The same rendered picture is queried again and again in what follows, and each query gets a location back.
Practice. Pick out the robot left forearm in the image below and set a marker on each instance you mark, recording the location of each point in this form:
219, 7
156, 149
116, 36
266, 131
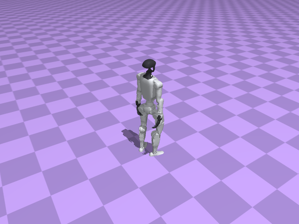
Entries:
139, 96

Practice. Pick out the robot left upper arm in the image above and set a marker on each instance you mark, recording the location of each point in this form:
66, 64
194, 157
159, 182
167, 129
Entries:
138, 81

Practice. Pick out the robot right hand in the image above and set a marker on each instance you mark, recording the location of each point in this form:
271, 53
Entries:
158, 121

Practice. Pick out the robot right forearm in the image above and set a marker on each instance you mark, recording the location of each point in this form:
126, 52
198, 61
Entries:
160, 108

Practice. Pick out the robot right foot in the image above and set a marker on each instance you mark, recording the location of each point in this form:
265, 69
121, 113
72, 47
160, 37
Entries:
158, 153

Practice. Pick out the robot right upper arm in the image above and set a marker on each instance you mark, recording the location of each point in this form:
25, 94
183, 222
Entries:
158, 86

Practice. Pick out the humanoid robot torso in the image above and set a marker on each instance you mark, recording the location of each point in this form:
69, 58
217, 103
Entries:
148, 93

